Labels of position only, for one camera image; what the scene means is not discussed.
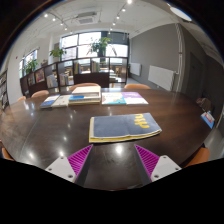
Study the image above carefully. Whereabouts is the orange chair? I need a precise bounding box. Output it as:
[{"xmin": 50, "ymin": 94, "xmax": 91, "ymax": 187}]
[
  {"xmin": 124, "ymin": 84, "xmax": 151, "ymax": 89},
  {"xmin": 185, "ymin": 147, "xmax": 210, "ymax": 167},
  {"xmin": 31, "ymin": 90, "xmax": 49, "ymax": 98},
  {"xmin": 1, "ymin": 147, "xmax": 15, "ymax": 161},
  {"xmin": 68, "ymin": 83, "xmax": 99, "ymax": 91}
]

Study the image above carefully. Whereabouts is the stack of books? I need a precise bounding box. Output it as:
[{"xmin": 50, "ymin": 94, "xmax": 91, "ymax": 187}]
[{"xmin": 68, "ymin": 86, "xmax": 101, "ymax": 105}]

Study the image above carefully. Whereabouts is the potted plant far left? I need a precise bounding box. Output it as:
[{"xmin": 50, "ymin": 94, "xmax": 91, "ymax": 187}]
[{"xmin": 24, "ymin": 59, "xmax": 39, "ymax": 74}]

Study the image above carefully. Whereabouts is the potted plant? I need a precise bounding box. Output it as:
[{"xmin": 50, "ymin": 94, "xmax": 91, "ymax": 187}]
[
  {"xmin": 49, "ymin": 47, "xmax": 67, "ymax": 60},
  {"xmin": 90, "ymin": 37, "xmax": 111, "ymax": 57},
  {"xmin": 24, "ymin": 59, "xmax": 39, "ymax": 74}
]

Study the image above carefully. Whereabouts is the blue book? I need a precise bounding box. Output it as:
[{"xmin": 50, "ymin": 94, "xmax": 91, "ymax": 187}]
[{"xmin": 40, "ymin": 95, "xmax": 59, "ymax": 109}]

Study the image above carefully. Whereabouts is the white book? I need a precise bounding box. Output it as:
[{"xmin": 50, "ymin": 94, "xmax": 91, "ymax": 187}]
[{"xmin": 52, "ymin": 95, "xmax": 70, "ymax": 108}]

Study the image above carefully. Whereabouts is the dark wooden bookshelf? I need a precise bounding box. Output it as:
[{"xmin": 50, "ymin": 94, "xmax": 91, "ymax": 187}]
[{"xmin": 20, "ymin": 57, "xmax": 128, "ymax": 97}]

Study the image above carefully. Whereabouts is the blue and yellow towel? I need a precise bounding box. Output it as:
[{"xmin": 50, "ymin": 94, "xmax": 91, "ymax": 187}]
[{"xmin": 89, "ymin": 113, "xmax": 162, "ymax": 143}]

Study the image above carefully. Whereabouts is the gripper purple ribbed left finger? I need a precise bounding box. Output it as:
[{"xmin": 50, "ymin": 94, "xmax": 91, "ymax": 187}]
[{"xmin": 46, "ymin": 145, "xmax": 92, "ymax": 183}]

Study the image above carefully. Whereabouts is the blue red box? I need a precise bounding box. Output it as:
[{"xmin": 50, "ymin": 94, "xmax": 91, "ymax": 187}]
[{"xmin": 201, "ymin": 112, "xmax": 215, "ymax": 128}]

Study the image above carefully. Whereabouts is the gripper purple ribbed right finger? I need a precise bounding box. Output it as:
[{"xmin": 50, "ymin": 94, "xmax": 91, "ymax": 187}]
[{"xmin": 135, "ymin": 145, "xmax": 180, "ymax": 182}]

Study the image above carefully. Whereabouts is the orange chair near right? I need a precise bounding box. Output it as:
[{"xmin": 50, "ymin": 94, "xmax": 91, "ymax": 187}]
[{"xmin": 185, "ymin": 147, "xmax": 210, "ymax": 167}]

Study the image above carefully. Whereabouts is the white wall radiator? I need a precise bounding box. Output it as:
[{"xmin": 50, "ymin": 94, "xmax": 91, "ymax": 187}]
[{"xmin": 148, "ymin": 66, "xmax": 174, "ymax": 91}]

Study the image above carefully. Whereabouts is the colourful open magazine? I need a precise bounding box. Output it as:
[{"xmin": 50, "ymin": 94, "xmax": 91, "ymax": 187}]
[{"xmin": 102, "ymin": 92, "xmax": 148, "ymax": 105}]

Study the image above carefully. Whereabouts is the ceiling air conditioner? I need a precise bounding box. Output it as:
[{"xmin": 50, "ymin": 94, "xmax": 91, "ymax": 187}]
[{"xmin": 75, "ymin": 12, "xmax": 97, "ymax": 25}]

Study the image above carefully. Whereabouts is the orange chair back centre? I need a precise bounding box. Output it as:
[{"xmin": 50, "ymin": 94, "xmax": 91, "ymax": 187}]
[{"xmin": 68, "ymin": 83, "xmax": 99, "ymax": 91}]

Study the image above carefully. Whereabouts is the small far white radiator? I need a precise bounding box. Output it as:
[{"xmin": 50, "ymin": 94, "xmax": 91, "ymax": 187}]
[{"xmin": 130, "ymin": 63, "xmax": 141, "ymax": 76}]

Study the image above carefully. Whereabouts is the orange chair near left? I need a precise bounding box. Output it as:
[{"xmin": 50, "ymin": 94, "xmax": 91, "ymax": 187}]
[{"xmin": 1, "ymin": 147, "xmax": 15, "ymax": 161}]

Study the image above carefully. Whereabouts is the orange chair back left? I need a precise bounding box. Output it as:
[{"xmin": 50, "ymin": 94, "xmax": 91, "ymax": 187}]
[{"xmin": 31, "ymin": 90, "xmax": 49, "ymax": 98}]

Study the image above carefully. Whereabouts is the orange chair back right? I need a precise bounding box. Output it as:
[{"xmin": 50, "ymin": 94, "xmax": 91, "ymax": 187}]
[{"xmin": 124, "ymin": 84, "xmax": 151, "ymax": 89}]

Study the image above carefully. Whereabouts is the potted plant centre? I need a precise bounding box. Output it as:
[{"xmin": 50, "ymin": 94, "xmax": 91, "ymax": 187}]
[{"xmin": 90, "ymin": 37, "xmax": 111, "ymax": 57}]

